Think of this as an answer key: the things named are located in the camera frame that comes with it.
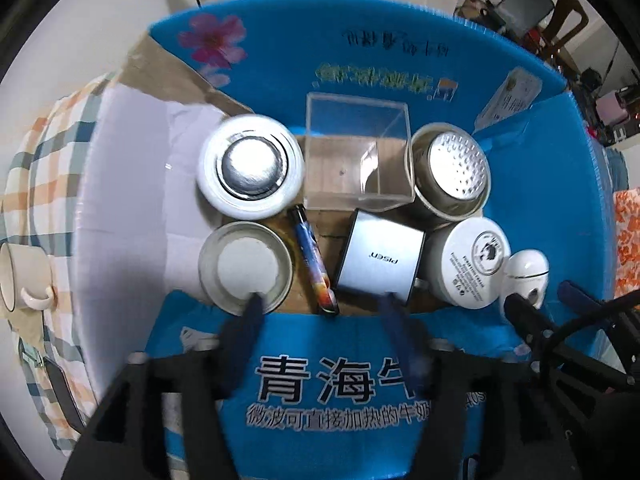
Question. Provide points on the folded green banknote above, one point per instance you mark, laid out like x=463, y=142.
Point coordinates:
x=29, y=354

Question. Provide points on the black weight bench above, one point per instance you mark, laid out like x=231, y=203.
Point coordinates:
x=510, y=18

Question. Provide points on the orange floral blanket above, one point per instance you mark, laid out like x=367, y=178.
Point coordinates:
x=627, y=221

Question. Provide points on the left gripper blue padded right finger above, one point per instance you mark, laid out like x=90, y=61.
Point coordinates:
x=408, y=339

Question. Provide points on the clear acrylic cube box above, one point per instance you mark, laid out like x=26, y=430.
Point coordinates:
x=357, y=154

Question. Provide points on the white enamel mug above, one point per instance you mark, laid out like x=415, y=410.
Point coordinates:
x=26, y=278

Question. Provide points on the pink suitcase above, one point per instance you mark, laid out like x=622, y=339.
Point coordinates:
x=611, y=110

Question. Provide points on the white jar with black lid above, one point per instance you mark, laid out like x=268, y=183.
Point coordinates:
x=250, y=167

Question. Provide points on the white earbuds case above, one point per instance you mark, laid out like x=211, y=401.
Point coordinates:
x=526, y=273

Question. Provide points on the black smartphone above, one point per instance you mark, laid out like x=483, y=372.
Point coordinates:
x=62, y=393

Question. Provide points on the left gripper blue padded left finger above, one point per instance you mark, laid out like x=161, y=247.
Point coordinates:
x=237, y=342

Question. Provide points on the small steel tin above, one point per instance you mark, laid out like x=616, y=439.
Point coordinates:
x=242, y=259

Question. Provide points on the steel perforated strainer cup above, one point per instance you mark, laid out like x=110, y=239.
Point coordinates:
x=452, y=180

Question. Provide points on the white purifying cream jar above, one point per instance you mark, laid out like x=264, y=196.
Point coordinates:
x=462, y=263

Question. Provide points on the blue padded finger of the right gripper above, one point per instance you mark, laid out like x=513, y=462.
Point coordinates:
x=577, y=300
x=528, y=322

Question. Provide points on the blue cardboard milk box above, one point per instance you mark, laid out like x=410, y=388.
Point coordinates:
x=326, y=239

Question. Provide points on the brown wooden chair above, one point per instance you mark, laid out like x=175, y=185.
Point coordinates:
x=552, y=42

